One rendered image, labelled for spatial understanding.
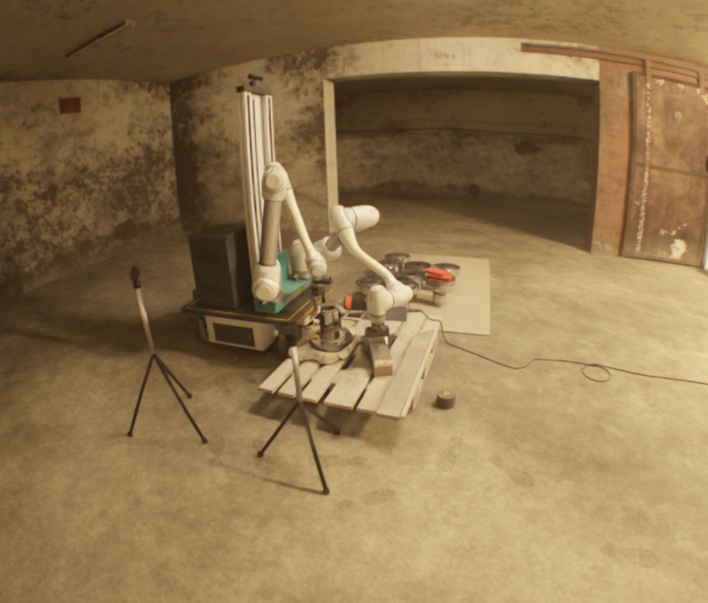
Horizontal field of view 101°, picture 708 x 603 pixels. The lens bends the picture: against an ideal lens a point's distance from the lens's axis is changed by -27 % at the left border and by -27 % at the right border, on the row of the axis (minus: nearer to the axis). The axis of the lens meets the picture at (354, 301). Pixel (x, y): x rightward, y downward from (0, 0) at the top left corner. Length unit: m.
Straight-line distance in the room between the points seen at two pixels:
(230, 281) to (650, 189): 5.39
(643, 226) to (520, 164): 5.63
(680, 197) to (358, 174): 8.58
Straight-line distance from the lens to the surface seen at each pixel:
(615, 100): 6.06
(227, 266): 2.66
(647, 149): 6.09
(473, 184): 11.15
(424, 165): 11.26
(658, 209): 6.22
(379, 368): 2.18
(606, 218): 6.03
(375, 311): 2.21
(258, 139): 2.76
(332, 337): 2.46
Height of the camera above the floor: 1.33
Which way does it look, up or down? 22 degrees down
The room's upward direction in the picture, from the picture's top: 2 degrees counter-clockwise
